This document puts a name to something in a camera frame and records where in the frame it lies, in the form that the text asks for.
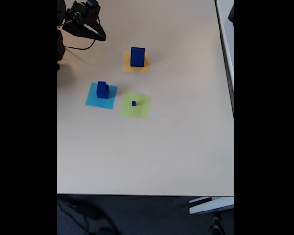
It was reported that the large blue cube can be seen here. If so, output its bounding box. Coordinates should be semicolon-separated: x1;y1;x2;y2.
130;47;146;68

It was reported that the orange paper square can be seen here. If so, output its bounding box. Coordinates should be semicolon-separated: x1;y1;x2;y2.
123;51;149;73

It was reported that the light blue paper square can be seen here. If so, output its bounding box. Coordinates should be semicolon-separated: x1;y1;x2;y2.
85;82;118;110

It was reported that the green paper square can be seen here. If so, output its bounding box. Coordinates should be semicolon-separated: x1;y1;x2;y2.
119;91;152;120

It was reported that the medium blue cube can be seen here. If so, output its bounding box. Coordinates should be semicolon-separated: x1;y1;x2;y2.
96;84;110;99

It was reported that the white table foot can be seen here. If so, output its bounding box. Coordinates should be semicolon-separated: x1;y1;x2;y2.
188;196;234;215

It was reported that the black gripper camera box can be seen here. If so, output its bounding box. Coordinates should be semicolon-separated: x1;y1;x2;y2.
84;0;101;22

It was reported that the black floor cable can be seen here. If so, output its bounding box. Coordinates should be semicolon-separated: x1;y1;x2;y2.
57;195;118;235

